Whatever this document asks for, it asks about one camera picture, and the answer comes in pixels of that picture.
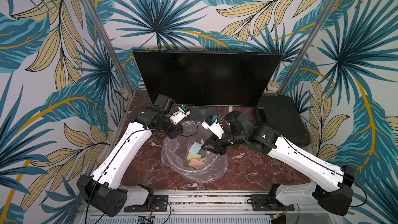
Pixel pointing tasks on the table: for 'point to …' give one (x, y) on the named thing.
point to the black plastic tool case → (282, 112)
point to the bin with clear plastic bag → (174, 152)
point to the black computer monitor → (209, 78)
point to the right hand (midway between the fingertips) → (203, 144)
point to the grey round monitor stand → (200, 113)
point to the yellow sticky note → (190, 156)
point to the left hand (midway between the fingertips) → (177, 131)
